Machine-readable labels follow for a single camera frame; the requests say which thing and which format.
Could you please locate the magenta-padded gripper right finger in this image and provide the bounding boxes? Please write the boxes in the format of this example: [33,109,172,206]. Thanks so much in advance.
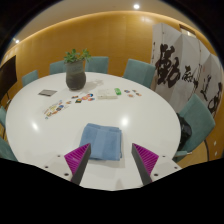
[130,143,183,186]

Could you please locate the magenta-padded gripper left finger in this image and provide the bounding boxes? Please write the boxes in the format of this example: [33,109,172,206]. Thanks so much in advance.
[43,143,92,185]

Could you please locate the blue towel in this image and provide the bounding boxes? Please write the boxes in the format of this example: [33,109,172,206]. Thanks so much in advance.
[79,122,124,162]

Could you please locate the black bag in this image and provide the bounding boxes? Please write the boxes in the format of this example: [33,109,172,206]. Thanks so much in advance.
[176,113,193,151]

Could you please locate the colourful sticker sheet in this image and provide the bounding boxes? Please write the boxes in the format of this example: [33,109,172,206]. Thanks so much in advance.
[42,99,69,120]

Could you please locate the cluster of colourful round stickers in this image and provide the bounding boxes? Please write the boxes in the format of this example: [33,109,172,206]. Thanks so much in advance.
[123,88,143,98]
[69,93,96,104]

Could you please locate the teal chair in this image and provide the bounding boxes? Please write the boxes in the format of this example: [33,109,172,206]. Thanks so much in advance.
[172,93,217,164]

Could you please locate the grey card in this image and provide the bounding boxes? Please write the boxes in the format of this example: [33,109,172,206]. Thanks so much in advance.
[37,88,58,98]

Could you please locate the white flat box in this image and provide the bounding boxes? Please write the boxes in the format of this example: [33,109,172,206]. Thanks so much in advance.
[97,87,119,100]

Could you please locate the potted plant in grey pot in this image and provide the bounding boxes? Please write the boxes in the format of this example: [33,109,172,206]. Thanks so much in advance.
[63,48,92,91]

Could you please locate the group of teal chairs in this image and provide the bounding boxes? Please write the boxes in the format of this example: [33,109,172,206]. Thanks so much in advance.
[0,55,157,163]

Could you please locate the white folding screen with calligraphy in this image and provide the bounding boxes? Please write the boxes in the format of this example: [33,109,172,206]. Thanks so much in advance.
[150,22,224,118]

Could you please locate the black wall monitor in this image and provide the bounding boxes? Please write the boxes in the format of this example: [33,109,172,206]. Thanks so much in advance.
[0,55,18,101]

